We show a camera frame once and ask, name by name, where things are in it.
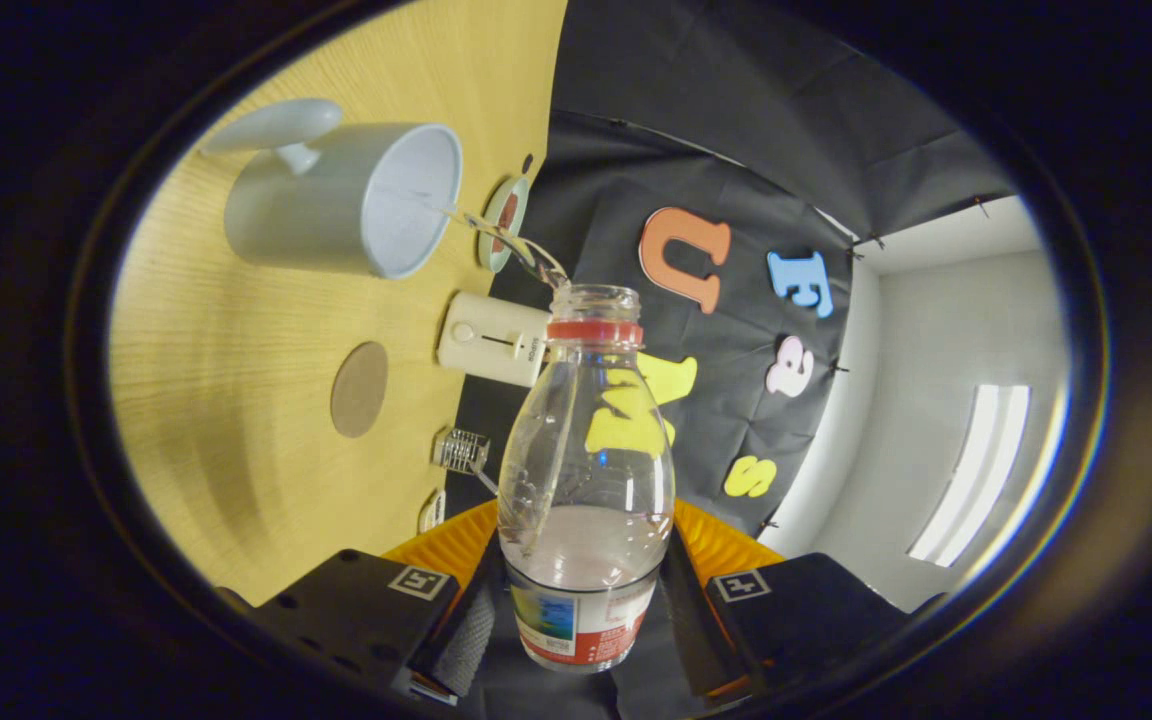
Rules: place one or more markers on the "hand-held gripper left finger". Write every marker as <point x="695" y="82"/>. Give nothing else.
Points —
<point x="461" y="640"/>

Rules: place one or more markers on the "wooden table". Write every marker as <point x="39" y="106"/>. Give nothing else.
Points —
<point x="236" y="350"/>

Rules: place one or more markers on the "white divided snack tray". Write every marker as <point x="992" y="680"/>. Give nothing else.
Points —
<point x="432" y="512"/>

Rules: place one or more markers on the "long ceiling light panel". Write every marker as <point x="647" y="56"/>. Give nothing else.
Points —
<point x="971" y="470"/>

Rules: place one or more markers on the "white toaster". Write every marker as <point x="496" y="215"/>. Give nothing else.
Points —
<point x="486" y="340"/>

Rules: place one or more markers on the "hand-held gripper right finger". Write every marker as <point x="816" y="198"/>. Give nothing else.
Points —
<point x="696" y="630"/>

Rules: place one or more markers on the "pale green plate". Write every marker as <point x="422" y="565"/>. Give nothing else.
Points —
<point x="489" y="255"/>

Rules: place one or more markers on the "round brown coaster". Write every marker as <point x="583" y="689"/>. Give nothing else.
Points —
<point x="359" y="390"/>

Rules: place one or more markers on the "clear juice bottle red collar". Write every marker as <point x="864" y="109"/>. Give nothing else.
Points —
<point x="586" y="560"/>

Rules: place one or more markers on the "brown food piece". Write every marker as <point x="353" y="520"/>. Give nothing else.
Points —
<point x="507" y="218"/>

